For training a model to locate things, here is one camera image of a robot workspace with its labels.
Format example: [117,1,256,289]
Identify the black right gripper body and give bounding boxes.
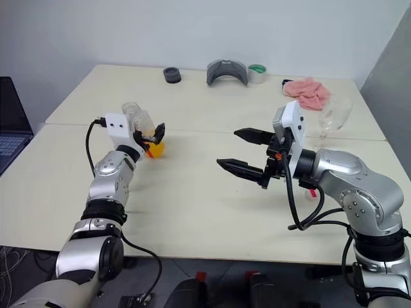
[261,133,290,190]

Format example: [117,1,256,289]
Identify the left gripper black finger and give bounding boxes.
[146,122,167,144]

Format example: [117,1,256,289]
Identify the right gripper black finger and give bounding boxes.
[233,127,275,146]
[216,158,269,190]

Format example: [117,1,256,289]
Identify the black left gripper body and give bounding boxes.
[132,127,152,146]

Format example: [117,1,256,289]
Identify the clear bottle with orange drink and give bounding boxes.
[121,101,167,160]

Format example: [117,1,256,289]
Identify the clear wine glass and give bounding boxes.
[316,97,354,151]

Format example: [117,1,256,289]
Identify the clear tape roll green core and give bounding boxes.
[247,64,268,85]

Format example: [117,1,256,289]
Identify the pink cloth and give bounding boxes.
[282,76,332,112]

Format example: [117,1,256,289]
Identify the grey curved visor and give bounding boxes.
[206,59,250,87]

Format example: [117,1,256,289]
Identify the dark rounded shape red tab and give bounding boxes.
[245,270,284,308]
[169,271,208,308]

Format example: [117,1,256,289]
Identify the dark laptop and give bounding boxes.
[0,76,35,176]

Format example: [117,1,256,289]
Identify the small black floor device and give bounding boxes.
[119,291,152,308]

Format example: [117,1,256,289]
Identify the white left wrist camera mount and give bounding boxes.
[105,112,144,158]

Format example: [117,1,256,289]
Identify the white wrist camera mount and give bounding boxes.
[272,99,307,181]
[105,112,144,158]

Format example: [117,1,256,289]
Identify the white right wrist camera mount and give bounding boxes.
[272,99,307,181]

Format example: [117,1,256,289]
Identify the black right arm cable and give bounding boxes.
[281,150,358,268]

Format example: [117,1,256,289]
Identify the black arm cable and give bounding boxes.
[85,117,163,301]
[281,150,358,268]

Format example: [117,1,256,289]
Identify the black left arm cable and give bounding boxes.
[85,117,163,301]

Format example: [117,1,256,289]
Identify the thin white floor cables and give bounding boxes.
[0,245,31,291]

